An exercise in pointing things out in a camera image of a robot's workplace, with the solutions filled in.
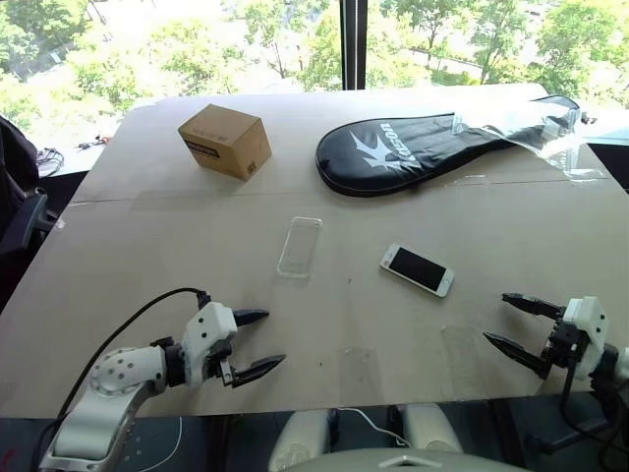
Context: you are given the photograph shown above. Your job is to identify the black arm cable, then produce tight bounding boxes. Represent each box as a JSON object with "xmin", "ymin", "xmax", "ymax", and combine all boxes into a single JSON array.
[
  {"xmin": 559, "ymin": 363, "xmax": 629, "ymax": 444},
  {"xmin": 36, "ymin": 287, "xmax": 212, "ymax": 468}
]

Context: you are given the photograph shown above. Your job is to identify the black office chair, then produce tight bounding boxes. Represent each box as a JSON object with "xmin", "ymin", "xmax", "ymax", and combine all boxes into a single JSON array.
[{"xmin": 0, "ymin": 115, "xmax": 61, "ymax": 258}]

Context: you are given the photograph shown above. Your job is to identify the wide grey rounded robot shape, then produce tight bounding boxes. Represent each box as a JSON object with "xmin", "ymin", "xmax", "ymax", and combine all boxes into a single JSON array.
[{"xmin": 289, "ymin": 444, "xmax": 533, "ymax": 472}]

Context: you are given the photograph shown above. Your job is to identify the thin white cable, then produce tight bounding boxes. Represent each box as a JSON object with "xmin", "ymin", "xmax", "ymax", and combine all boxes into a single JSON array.
[{"xmin": 338, "ymin": 406, "xmax": 410, "ymax": 446}]

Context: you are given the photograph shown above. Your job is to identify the tangled cables on sill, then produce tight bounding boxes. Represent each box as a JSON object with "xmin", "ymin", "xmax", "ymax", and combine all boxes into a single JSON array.
[{"xmin": 36, "ymin": 146, "xmax": 66, "ymax": 177}]

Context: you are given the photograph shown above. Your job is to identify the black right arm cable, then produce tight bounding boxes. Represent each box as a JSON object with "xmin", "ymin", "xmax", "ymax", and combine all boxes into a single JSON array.
[{"xmin": 559, "ymin": 363, "xmax": 629, "ymax": 444}]

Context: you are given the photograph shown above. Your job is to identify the brown cardboard box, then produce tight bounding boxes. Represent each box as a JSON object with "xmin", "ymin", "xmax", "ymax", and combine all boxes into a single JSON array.
[{"xmin": 177, "ymin": 103, "xmax": 273, "ymax": 182}]

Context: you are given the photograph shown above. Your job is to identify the black window frame post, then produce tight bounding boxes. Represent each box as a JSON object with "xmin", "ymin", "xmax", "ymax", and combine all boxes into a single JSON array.
[{"xmin": 340, "ymin": 0, "xmax": 368, "ymax": 92}]

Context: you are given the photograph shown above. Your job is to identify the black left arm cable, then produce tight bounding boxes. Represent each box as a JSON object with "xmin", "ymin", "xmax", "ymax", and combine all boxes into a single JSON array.
[{"xmin": 36, "ymin": 287, "xmax": 212, "ymax": 468}]

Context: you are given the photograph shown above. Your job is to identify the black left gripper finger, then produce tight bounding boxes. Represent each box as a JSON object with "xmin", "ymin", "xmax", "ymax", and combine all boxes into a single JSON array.
[
  {"xmin": 232, "ymin": 309, "xmax": 271, "ymax": 329},
  {"xmin": 230, "ymin": 354, "xmax": 287, "ymax": 389}
]

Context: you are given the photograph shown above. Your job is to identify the black racket cover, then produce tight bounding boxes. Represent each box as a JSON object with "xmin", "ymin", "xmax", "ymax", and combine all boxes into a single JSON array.
[{"xmin": 314, "ymin": 93, "xmax": 584, "ymax": 199}]

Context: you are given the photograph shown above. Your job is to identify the clear plastic bag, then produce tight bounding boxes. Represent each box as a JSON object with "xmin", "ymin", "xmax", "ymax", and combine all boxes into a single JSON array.
[{"xmin": 449, "ymin": 97, "xmax": 611, "ymax": 184}]

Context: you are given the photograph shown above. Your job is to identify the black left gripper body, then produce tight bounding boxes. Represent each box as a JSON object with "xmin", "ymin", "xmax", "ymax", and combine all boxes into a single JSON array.
[{"xmin": 205, "ymin": 338, "xmax": 238, "ymax": 390}]

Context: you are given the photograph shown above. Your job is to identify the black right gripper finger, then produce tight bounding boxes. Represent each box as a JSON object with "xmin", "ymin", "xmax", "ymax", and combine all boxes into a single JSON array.
[
  {"xmin": 482, "ymin": 331, "xmax": 552, "ymax": 381},
  {"xmin": 501, "ymin": 292, "xmax": 567, "ymax": 322}
]

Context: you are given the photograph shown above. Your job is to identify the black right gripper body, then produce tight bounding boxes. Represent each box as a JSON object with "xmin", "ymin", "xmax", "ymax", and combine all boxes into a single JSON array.
[{"xmin": 541, "ymin": 317, "xmax": 593, "ymax": 370}]

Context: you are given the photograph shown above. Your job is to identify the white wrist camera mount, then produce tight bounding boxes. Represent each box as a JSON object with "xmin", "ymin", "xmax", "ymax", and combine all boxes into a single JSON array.
[
  {"xmin": 559, "ymin": 295, "xmax": 610, "ymax": 383},
  {"xmin": 180, "ymin": 301, "xmax": 241, "ymax": 387}
]

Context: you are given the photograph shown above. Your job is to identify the white smartphone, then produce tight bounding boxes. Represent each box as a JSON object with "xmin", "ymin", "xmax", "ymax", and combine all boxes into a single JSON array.
[{"xmin": 378, "ymin": 242, "xmax": 455, "ymax": 299}]

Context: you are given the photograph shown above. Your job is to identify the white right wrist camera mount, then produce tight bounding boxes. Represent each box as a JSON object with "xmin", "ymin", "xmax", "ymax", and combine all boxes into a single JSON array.
[{"xmin": 559, "ymin": 295, "xmax": 610, "ymax": 383}]

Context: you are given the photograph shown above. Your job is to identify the clear phone case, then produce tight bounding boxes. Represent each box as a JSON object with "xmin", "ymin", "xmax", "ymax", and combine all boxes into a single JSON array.
[{"xmin": 276, "ymin": 214, "xmax": 324, "ymax": 280}]

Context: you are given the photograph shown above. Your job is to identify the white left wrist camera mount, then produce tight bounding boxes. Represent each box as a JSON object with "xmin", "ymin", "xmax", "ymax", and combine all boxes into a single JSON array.
[{"xmin": 180, "ymin": 301, "xmax": 241, "ymax": 387}]

